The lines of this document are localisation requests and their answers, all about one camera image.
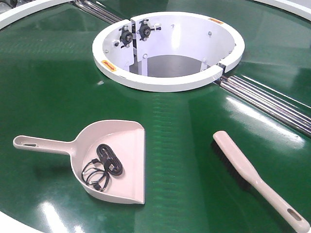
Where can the pink plastic dustpan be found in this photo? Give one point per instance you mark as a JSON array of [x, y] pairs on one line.
[[107, 157]]

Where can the pink hand brush black bristles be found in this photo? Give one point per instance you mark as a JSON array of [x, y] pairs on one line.
[[246, 175]]

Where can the metal rollers top gap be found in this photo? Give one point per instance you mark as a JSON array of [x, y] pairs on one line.
[[96, 11]]

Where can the metal rollers gap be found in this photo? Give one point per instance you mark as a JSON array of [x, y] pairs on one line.
[[276, 107], [96, 11]]

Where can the metal rollers right gap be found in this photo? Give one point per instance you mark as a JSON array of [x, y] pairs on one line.
[[276, 107]]

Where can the white outer rim top left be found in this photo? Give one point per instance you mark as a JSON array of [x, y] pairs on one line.
[[24, 10]]

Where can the white central ring housing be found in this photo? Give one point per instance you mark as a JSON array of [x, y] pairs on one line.
[[216, 45]]

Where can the black bearing mount left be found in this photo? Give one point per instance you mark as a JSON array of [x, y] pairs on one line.
[[126, 37]]

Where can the black bearing mount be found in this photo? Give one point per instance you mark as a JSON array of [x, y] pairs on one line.
[[126, 37], [145, 29]]

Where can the black bearing mount right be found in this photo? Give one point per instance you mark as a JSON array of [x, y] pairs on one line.
[[145, 29]]

